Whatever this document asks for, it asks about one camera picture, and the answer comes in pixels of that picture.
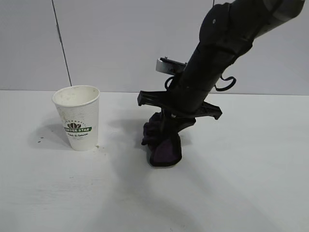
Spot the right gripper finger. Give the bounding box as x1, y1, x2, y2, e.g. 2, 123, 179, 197
160, 109, 170, 132
177, 115, 197, 133

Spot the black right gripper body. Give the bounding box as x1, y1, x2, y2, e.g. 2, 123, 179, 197
137, 81, 223, 121

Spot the dark purple cloth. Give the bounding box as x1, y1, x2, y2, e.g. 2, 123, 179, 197
140, 110, 183, 168

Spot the white paper coffee cup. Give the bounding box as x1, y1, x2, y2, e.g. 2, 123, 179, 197
51, 85, 101, 152

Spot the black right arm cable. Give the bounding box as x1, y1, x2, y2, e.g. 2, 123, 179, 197
215, 72, 237, 92

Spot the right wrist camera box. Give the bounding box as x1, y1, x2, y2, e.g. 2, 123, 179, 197
155, 57, 188, 75

